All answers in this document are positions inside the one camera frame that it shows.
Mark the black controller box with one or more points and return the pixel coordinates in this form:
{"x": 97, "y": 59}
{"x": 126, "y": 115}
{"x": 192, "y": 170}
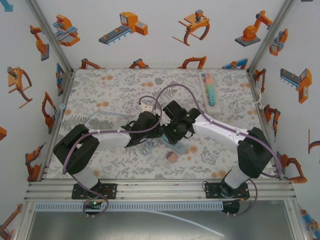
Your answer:
{"x": 231, "y": 206}

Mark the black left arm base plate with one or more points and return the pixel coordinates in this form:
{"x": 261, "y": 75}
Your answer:
{"x": 112, "y": 191}

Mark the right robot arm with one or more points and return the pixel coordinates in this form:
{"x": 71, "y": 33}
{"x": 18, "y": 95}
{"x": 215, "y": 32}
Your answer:
{"x": 252, "y": 152}

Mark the pink plug cube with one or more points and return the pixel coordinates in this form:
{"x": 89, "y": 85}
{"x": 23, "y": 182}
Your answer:
{"x": 208, "y": 82}
{"x": 172, "y": 158}
{"x": 207, "y": 77}

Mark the floral tablecloth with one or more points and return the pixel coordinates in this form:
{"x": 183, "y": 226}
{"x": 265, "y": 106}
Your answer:
{"x": 112, "y": 85}

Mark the controller board with green light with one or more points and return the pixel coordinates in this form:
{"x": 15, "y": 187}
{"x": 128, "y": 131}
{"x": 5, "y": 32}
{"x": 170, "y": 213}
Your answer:
{"x": 93, "y": 203}

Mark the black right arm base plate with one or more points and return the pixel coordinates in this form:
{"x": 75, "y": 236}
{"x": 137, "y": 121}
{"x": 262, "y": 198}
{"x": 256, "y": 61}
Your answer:
{"x": 212, "y": 191}

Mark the aluminium frame rail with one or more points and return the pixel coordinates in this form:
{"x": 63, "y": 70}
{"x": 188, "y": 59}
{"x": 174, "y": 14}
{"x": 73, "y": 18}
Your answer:
{"x": 160, "y": 192}

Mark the white power strip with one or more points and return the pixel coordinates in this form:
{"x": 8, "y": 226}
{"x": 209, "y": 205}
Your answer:
{"x": 203, "y": 85}

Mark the aluminium side rail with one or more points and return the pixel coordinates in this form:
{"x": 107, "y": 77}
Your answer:
{"x": 252, "y": 82}
{"x": 67, "y": 85}

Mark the aluminium corner post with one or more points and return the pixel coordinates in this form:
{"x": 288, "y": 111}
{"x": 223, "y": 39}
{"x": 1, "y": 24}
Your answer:
{"x": 269, "y": 37}
{"x": 51, "y": 37}

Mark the grey metal sheet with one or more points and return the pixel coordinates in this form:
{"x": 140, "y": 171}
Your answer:
{"x": 125, "y": 227}

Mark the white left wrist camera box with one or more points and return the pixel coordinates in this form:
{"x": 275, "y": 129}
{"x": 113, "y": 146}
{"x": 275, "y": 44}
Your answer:
{"x": 147, "y": 108}

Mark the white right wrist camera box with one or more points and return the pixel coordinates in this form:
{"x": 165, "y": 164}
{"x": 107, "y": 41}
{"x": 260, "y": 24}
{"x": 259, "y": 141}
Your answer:
{"x": 168, "y": 122}

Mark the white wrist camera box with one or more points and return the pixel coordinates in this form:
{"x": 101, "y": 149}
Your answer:
{"x": 168, "y": 122}
{"x": 147, "y": 108}

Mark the green plug cube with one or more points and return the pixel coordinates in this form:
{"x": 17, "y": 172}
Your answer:
{"x": 210, "y": 88}

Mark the white plastic tube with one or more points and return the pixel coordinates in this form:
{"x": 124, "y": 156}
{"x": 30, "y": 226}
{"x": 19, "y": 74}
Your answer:
{"x": 223, "y": 235}

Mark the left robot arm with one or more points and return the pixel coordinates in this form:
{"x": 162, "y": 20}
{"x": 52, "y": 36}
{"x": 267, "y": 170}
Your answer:
{"x": 75, "y": 150}

